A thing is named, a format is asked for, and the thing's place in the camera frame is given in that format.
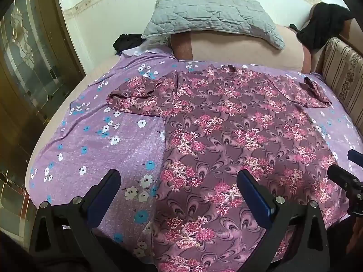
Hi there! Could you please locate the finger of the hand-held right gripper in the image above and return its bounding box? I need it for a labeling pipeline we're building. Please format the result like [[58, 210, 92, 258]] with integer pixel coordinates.
[[347, 149, 363, 166], [327, 164, 363, 219]]

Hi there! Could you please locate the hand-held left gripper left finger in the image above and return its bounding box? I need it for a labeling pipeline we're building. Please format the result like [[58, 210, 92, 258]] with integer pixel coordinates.
[[30, 169, 122, 272]]

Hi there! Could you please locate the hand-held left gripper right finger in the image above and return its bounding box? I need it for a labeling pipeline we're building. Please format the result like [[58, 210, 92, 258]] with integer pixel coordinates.
[[237, 170, 339, 272]]

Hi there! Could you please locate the maroon pink floral garment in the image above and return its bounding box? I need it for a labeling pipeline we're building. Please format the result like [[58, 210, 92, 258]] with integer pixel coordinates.
[[106, 65, 351, 272]]

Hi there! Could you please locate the purple floral bedsheet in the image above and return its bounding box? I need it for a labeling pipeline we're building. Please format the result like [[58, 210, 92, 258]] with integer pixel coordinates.
[[27, 47, 363, 272]]

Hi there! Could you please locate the striped beige headboard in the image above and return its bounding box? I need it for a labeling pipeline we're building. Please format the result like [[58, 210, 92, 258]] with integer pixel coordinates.
[[316, 37, 363, 122]]

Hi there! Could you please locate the large black cloth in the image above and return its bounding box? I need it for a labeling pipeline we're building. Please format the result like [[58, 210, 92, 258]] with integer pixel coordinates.
[[289, 2, 353, 50]]

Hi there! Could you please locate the beige bolster cushion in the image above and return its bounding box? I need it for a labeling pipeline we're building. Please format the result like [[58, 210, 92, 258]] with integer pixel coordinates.
[[170, 24, 312, 74]]

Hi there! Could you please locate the white floral cloth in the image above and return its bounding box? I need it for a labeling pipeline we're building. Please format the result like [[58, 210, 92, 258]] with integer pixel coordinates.
[[122, 38, 172, 58]]

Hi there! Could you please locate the small black cloth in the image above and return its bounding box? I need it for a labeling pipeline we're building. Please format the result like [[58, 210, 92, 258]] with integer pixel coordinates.
[[113, 33, 144, 56]]

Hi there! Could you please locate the wooden door with patterned glass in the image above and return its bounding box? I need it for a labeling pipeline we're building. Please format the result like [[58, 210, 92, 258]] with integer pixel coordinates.
[[0, 0, 86, 233]]

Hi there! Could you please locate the grey quilted pillow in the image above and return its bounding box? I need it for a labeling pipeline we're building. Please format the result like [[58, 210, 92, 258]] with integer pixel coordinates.
[[141, 0, 285, 51]]

